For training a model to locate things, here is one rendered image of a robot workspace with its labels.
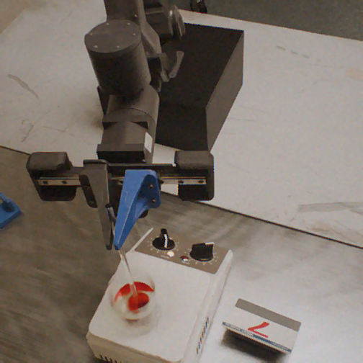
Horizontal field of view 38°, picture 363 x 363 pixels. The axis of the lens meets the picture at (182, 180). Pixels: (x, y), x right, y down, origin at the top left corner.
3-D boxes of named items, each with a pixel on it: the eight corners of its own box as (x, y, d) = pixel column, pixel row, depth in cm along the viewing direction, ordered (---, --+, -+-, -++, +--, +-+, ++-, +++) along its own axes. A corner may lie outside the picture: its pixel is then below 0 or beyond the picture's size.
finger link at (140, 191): (155, 169, 51) (161, 206, 55) (118, 169, 51) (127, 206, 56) (149, 230, 46) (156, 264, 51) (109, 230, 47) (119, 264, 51)
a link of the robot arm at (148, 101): (122, 114, 67) (104, 56, 60) (166, 111, 66) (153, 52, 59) (115, 155, 63) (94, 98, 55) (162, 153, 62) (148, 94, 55)
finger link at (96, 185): (114, 169, 51) (124, 206, 56) (77, 169, 51) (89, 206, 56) (104, 230, 47) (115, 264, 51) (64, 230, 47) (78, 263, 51)
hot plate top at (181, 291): (127, 252, 70) (126, 248, 69) (213, 277, 67) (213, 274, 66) (86, 335, 63) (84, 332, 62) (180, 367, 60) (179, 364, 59)
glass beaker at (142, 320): (137, 288, 66) (128, 255, 60) (171, 312, 64) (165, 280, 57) (104, 325, 63) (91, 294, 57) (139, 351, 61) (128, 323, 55)
